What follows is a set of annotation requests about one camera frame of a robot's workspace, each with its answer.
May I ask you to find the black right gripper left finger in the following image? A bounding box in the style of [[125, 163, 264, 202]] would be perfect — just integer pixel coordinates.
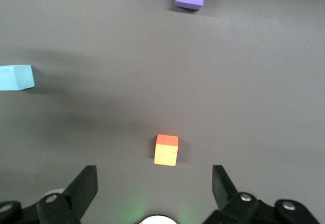
[[0, 165, 99, 224]]

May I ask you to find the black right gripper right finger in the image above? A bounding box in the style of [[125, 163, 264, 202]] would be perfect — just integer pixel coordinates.
[[212, 164, 321, 224]]

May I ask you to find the light blue foam block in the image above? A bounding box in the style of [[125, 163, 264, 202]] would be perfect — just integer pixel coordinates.
[[0, 65, 36, 91]]

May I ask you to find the orange foam block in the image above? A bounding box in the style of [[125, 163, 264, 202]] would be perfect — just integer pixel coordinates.
[[153, 134, 179, 167]]

